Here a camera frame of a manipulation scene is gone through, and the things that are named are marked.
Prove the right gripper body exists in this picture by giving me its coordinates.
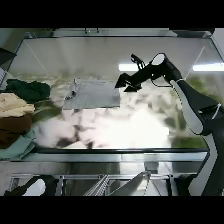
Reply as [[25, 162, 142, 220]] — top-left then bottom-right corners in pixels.
[[128, 66, 158, 84]]

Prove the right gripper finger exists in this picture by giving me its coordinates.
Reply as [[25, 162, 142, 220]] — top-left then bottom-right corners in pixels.
[[123, 82, 143, 93], [114, 72, 132, 89]]

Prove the grey T-shirt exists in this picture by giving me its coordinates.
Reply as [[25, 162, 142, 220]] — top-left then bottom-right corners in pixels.
[[62, 78, 121, 111]]

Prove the silver frame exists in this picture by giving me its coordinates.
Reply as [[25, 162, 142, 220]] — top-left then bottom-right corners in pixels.
[[0, 28, 224, 197]]

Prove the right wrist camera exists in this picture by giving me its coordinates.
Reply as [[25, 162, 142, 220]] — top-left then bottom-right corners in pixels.
[[130, 53, 147, 70]]

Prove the light green garment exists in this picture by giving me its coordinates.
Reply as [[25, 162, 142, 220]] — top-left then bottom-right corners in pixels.
[[0, 128, 38, 161]]

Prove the cream garment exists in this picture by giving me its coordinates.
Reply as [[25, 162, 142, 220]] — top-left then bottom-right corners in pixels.
[[0, 92, 36, 119]]

